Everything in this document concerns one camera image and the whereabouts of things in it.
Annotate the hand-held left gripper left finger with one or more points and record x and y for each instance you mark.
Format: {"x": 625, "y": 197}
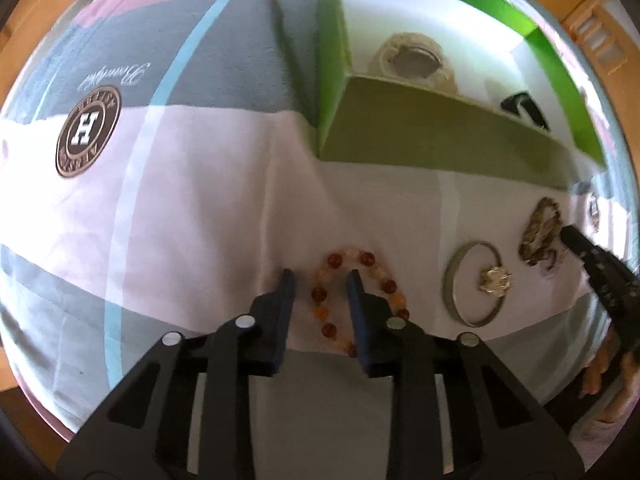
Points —
{"x": 286, "y": 292}

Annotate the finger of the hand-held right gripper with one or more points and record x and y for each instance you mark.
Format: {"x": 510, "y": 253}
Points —
{"x": 582, "y": 250}

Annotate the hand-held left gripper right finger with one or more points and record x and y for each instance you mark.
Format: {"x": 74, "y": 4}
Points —
{"x": 356, "y": 295}

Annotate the green cardboard box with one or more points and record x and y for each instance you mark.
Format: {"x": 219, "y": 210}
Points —
{"x": 450, "y": 145}

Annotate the person's right forearm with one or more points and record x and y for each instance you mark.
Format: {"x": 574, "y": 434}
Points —
{"x": 602, "y": 427}

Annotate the person's right hand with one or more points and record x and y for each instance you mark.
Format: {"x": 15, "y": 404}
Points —
{"x": 602, "y": 362}

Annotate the small metal pendant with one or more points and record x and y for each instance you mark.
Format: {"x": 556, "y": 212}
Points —
{"x": 593, "y": 210}

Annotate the gold brooch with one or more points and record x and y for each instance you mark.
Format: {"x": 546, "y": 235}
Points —
{"x": 496, "y": 280}

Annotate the silver metal bangle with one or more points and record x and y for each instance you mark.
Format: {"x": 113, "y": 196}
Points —
{"x": 452, "y": 280}

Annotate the plaid printed bedsheet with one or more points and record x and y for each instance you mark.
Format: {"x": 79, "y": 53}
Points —
{"x": 175, "y": 210}

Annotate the black hair clip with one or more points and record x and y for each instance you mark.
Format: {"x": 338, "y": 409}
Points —
{"x": 525, "y": 106}

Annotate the wooden slatted chair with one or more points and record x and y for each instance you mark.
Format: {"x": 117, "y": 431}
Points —
{"x": 597, "y": 25}

